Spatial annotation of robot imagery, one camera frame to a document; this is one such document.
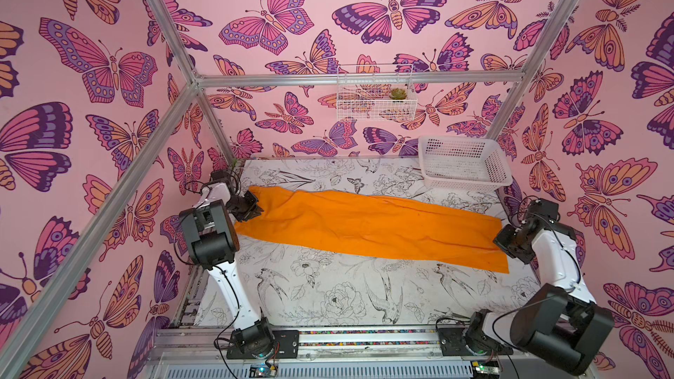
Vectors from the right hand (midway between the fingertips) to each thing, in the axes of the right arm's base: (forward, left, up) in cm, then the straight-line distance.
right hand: (506, 245), depth 82 cm
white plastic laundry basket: (+44, -2, -9) cm, 45 cm away
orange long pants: (+12, +40, -9) cm, 43 cm away
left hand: (+18, +82, -7) cm, 84 cm away
